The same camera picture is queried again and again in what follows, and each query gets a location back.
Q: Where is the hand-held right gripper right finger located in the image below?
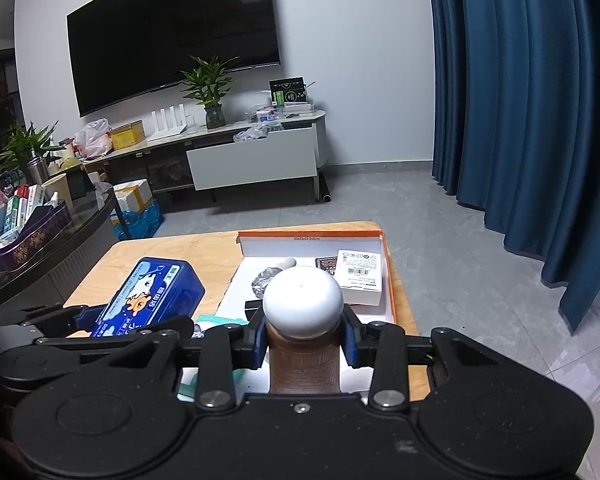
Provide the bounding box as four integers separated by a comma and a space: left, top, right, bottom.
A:
340, 305, 532, 408

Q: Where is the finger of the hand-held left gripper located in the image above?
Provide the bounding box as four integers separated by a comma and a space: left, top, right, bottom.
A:
0, 303, 107, 337
32, 315, 197, 352

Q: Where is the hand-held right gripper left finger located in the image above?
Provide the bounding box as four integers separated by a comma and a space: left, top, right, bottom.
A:
79, 309, 271, 409

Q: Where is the orange shoe box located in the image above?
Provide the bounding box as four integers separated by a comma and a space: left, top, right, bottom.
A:
214, 229, 399, 395

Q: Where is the blue tin box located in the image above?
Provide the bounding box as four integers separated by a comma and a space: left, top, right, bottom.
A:
88, 257, 206, 339

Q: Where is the teal box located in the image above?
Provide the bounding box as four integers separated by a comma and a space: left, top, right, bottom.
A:
177, 313, 254, 402

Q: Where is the pink bottle with white cap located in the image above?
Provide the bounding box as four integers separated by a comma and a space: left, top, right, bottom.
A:
262, 267, 345, 395

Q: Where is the clear glass bottle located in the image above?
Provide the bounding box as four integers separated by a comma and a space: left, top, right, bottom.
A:
249, 257, 297, 299

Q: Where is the white adapter box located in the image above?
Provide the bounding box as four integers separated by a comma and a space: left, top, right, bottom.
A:
336, 248, 384, 307

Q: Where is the black coffee table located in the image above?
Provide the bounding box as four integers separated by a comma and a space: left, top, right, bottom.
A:
0, 187, 119, 317

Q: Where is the purple patterned tray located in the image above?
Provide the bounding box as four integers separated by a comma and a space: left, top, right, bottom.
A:
0, 203, 74, 274

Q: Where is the blue water bottle pack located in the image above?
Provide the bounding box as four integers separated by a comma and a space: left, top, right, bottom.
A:
110, 199, 164, 240

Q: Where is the pile of medicine boxes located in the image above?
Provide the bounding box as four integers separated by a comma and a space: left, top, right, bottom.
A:
0, 182, 66, 251

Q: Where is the white and yellow carton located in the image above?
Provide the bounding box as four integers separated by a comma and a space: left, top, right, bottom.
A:
113, 178, 154, 211

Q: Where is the metal thermos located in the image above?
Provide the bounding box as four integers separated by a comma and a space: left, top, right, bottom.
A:
27, 155, 51, 186

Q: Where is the leafy potted plant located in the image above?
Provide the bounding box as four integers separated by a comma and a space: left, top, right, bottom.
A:
0, 120, 66, 176

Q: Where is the white TV stand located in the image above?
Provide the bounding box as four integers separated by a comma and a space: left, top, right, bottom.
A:
82, 108, 331, 204

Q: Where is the white plastic bag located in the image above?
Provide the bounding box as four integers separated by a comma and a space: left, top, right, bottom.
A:
73, 118, 114, 159

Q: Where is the yellow box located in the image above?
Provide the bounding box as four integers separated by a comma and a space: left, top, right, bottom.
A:
109, 119, 147, 150

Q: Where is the white router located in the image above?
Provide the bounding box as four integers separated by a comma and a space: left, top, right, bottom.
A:
147, 103, 191, 142

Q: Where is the clear plastic bag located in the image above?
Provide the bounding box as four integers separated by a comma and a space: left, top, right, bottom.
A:
233, 124, 284, 144

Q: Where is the potted plant in dark pot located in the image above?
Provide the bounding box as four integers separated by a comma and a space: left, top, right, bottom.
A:
178, 54, 240, 130

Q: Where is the green and black box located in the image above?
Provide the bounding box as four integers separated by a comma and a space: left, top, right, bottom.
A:
268, 77, 309, 107

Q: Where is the blue curtain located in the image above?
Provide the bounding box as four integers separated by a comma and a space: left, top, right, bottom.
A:
425, 0, 600, 334

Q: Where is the black television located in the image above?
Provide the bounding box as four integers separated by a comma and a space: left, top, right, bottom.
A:
66, 0, 282, 119

